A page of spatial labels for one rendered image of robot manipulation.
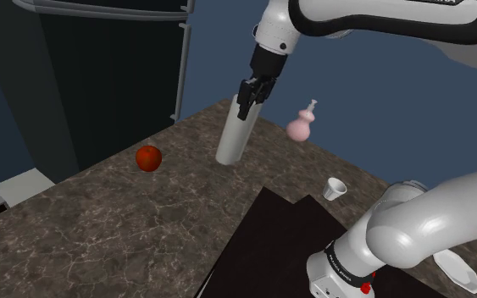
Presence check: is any small white cup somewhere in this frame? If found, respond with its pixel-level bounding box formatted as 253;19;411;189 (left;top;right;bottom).
322;177;348;202

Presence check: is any tall white cylinder vase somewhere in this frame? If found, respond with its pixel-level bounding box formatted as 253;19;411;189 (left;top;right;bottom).
214;93;263;167

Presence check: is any dark robot stand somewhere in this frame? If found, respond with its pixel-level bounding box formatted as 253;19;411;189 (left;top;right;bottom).
193;186;447;298

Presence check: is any red apple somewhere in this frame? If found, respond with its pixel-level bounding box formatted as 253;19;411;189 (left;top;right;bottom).
135;145;163;173

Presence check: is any white octagonal plate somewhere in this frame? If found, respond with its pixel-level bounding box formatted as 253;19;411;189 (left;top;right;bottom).
432;248;477;295

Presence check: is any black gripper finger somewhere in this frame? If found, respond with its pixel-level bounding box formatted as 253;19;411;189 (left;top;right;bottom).
253;76;277;106
236;78;261;122

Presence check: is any black refrigerator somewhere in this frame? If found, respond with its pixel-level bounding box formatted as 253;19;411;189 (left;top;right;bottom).
11;0;197;173

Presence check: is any pink soap dispenser bottle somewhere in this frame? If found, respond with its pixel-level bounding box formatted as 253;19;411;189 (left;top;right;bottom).
285;98;319;143

